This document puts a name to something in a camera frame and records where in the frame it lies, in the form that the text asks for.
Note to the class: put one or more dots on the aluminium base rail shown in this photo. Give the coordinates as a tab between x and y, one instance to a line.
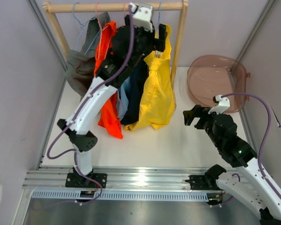
118	178

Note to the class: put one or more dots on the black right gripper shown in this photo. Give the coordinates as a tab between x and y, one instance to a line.
196	111

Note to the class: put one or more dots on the navy blue shorts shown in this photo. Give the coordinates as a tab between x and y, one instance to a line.
135	91

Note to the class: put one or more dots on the orange shorts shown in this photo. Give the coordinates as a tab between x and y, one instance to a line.
109	115

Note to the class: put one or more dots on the wooden clothes rack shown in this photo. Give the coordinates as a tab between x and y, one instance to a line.
51	10

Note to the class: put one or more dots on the pink hanger of orange shorts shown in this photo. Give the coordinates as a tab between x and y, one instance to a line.
102	19

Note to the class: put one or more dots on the grey shorts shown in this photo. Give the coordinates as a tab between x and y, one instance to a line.
81	64

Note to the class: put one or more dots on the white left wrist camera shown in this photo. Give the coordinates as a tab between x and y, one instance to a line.
142	16

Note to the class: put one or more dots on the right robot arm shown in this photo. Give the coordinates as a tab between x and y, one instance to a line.
262	199

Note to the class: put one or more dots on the translucent pink plastic basket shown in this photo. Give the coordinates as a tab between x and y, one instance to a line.
212	75

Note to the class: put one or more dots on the light blue shorts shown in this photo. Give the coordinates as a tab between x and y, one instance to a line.
122	98

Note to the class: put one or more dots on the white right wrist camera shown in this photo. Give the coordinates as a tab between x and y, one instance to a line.
221	105

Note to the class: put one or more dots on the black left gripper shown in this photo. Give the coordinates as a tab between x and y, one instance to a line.
156	44

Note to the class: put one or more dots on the yellow shorts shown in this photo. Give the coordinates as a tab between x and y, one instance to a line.
157	101

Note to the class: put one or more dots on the slotted cable duct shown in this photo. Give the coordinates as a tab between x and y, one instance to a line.
122	195

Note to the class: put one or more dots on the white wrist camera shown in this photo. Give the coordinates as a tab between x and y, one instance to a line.
142	16
221	105

